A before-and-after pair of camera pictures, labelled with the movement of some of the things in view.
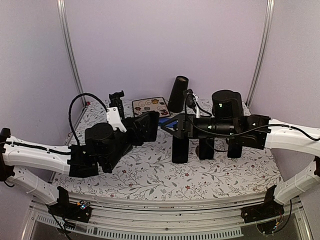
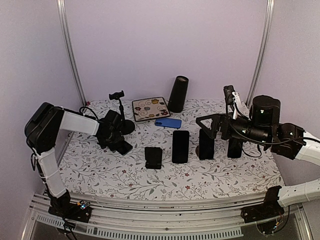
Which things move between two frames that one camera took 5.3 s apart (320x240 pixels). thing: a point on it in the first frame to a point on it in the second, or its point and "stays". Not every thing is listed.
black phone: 180,150 stays
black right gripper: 181,127 to 217,119
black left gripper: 137,140 to 119,137
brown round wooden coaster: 197,150 stays
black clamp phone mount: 146,123 to 153,156
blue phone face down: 162,120 stays
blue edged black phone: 206,146 stays
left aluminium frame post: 65,26 stays
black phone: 234,150 stays
